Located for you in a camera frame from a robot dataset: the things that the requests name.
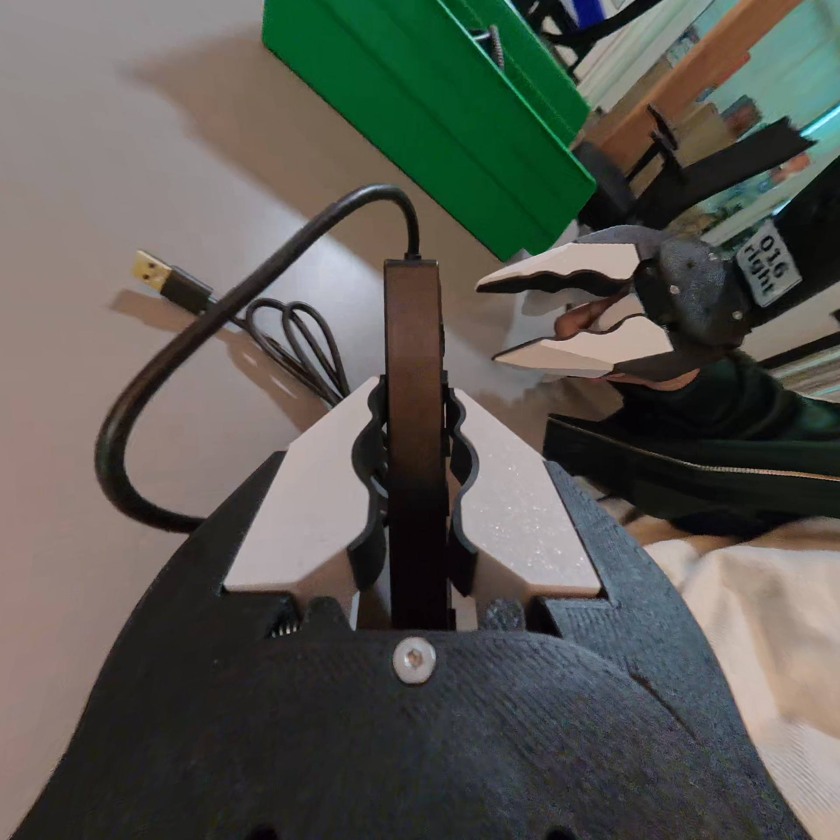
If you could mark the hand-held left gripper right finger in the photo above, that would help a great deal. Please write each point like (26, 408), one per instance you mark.
(525, 525)

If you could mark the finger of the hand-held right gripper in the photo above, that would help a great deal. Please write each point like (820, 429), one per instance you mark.
(577, 262)
(604, 348)

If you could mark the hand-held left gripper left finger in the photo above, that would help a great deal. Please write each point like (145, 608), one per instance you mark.
(295, 505)

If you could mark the green plastic bin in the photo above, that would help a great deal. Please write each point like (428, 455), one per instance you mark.
(407, 98)

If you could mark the person's right hand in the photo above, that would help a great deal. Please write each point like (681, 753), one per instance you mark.
(581, 321)

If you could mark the black office chair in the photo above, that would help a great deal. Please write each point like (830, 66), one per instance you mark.
(735, 164)

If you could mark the wooden table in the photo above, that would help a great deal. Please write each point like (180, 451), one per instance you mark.
(656, 111)

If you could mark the metal spring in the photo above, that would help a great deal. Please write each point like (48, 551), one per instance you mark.
(497, 46)

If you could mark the blue plastic bin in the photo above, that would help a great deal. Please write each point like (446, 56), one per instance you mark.
(590, 8)

